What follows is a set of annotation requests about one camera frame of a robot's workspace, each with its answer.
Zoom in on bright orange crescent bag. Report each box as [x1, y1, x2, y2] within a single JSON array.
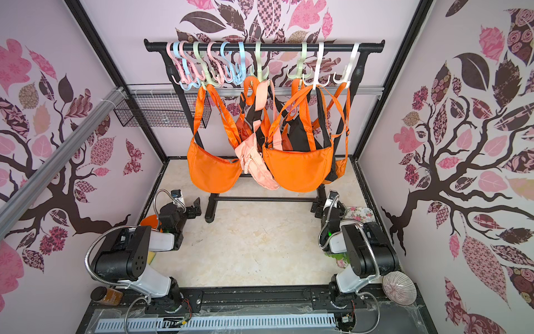
[[187, 84, 243, 193]]

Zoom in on pink waist bag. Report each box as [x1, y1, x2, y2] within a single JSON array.
[[235, 77, 280, 190]]

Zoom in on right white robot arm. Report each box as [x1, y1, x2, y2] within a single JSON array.
[[318, 191, 400, 296]]

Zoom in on white hook left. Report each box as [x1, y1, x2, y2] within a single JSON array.
[[303, 42, 325, 89]]

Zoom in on white hook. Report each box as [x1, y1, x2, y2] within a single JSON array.
[[303, 42, 325, 89], [332, 43, 360, 86]]

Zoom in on green hook right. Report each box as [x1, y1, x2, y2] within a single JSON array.
[[287, 42, 311, 80]]

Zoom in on green hook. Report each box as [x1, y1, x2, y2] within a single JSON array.
[[254, 41, 270, 82], [287, 42, 311, 80], [193, 42, 220, 88]]

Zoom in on green hook left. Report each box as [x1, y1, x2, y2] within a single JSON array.
[[193, 42, 220, 88]]

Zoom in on pink hook far left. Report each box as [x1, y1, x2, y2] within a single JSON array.
[[166, 43, 200, 90]]

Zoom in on pink hook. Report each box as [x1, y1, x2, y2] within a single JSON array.
[[166, 43, 200, 90], [207, 42, 225, 87]]

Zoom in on green hook middle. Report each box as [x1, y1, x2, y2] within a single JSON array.
[[254, 41, 270, 82]]

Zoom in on white hook right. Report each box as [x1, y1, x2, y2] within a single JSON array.
[[332, 43, 360, 86]]

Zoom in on pink hook middle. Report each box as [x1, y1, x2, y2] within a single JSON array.
[[207, 42, 225, 87]]

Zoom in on blue hook left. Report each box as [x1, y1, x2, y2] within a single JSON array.
[[168, 42, 201, 90]]

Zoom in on orange plastic bowl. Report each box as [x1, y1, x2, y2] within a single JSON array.
[[140, 214, 159, 230]]

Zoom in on yellow sponge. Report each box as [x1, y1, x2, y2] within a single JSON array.
[[147, 251, 156, 264]]

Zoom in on brown jar black lid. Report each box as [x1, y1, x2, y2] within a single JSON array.
[[90, 286, 124, 306]]

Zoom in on black clothes rack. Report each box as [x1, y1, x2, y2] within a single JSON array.
[[143, 39, 386, 224]]

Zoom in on grey aluminium beam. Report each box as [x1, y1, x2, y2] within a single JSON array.
[[1, 87, 127, 239]]

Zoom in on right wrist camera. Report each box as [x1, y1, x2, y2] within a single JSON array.
[[325, 191, 339, 207]]

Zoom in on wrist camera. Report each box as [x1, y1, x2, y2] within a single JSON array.
[[325, 191, 339, 207], [170, 189, 185, 207]]

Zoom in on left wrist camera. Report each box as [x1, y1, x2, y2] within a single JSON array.
[[170, 189, 185, 207]]

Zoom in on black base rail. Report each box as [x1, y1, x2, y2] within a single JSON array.
[[143, 286, 368, 315]]

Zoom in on black wire basket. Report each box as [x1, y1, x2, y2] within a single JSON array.
[[114, 93, 190, 128]]

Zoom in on white slotted cable duct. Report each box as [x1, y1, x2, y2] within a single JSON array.
[[92, 314, 336, 333]]

